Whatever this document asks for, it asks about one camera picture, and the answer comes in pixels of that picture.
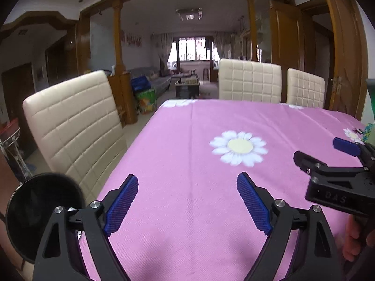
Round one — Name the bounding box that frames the black trash bin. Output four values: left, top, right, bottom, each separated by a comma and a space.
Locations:
5, 173, 85, 263

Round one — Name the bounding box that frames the right hand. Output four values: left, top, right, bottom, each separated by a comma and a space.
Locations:
342, 215, 362, 262

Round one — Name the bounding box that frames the knitted tissue box cover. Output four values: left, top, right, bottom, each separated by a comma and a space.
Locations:
362, 123, 375, 146

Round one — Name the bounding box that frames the wooden door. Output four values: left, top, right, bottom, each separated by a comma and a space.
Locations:
327, 0, 368, 120

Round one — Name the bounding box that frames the cream chair far right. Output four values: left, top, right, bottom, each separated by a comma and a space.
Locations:
287, 69, 325, 108

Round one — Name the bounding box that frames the cream chair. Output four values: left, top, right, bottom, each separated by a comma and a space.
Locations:
287, 69, 325, 108
218, 58, 282, 104
23, 70, 127, 203

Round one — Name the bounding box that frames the pink floral tablecloth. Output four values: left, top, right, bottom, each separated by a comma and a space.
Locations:
101, 100, 363, 280

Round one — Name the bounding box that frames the cream chair left side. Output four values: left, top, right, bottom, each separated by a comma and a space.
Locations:
23, 70, 127, 203

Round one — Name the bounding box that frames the cream chair far middle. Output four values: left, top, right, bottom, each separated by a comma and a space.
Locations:
218, 58, 282, 104

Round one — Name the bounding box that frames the metal stool rack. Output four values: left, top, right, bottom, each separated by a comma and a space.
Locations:
1, 118, 32, 183

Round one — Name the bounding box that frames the colourful bag on floor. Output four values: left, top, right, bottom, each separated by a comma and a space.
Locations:
136, 88, 157, 114

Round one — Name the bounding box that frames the wooden cabinet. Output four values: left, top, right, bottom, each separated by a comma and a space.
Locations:
108, 72, 137, 126

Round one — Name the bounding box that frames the coffee table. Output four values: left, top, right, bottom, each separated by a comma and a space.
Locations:
175, 77, 200, 99

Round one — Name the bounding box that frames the blue box by sofa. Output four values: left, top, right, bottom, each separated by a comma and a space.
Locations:
130, 75, 151, 93

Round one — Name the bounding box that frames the grey sofa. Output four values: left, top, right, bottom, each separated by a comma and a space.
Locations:
129, 67, 172, 98

